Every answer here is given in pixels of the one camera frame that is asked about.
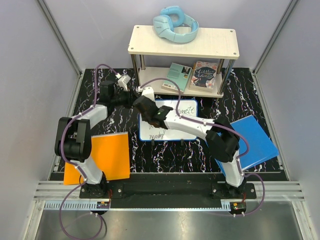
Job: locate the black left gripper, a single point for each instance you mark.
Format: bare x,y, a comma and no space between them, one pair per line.
130,96

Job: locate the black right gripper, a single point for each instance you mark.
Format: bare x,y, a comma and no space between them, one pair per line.
144,118

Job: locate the blue-framed whiteboard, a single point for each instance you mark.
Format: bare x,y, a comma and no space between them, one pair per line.
178,128

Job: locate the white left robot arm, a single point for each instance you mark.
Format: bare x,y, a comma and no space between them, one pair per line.
73,142

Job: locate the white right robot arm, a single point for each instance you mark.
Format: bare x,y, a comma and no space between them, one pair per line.
202,128

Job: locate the teal paperback book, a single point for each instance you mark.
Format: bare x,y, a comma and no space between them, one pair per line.
179,74

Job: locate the orange folder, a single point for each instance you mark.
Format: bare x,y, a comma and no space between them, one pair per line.
109,156

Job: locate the Little Women book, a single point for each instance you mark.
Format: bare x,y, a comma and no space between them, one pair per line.
204,76

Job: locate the black marble-pattern mat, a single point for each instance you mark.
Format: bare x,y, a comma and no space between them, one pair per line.
241,99

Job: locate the light blue headphones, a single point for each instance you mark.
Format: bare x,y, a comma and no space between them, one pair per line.
172,17

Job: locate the white two-tier shelf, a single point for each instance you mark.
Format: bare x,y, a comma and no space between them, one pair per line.
152,56

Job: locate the blue folder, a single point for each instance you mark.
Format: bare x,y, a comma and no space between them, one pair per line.
247,146

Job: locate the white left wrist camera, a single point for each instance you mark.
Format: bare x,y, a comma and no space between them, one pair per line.
123,80

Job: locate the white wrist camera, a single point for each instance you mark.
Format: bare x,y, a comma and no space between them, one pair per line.
147,92
123,80

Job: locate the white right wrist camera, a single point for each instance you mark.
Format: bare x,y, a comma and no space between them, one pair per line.
147,92

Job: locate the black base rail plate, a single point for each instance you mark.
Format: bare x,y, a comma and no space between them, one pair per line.
157,184

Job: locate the aluminium slotted rail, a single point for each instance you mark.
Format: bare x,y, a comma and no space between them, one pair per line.
55,195

